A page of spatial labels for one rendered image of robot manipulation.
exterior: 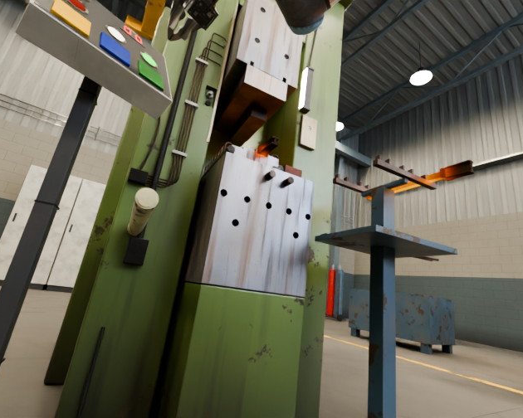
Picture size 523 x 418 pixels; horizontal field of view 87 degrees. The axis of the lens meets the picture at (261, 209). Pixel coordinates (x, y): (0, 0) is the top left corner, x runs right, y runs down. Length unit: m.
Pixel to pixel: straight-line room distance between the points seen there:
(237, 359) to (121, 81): 0.84
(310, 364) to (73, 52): 1.31
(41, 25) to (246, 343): 0.95
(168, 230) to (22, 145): 6.39
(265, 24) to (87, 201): 5.32
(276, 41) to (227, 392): 1.38
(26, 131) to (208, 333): 6.84
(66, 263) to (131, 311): 5.14
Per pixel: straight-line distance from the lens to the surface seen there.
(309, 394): 1.37
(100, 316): 1.05
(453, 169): 1.20
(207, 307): 0.88
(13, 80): 7.92
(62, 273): 6.15
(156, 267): 1.04
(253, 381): 0.98
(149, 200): 0.61
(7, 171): 7.19
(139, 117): 1.69
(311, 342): 1.32
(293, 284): 1.00
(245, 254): 0.91
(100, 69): 0.86
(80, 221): 6.20
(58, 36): 0.84
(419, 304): 4.41
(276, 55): 1.41
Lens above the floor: 0.47
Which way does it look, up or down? 17 degrees up
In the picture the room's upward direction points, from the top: 8 degrees clockwise
